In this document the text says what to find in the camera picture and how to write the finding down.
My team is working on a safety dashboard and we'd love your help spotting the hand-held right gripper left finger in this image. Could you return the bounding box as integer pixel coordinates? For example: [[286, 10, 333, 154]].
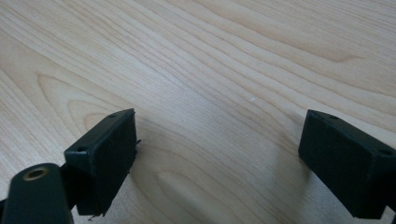
[[64, 107, 142, 217]]

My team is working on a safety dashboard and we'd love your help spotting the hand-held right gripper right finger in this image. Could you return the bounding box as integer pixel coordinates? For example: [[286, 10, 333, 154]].
[[297, 108, 396, 220]]

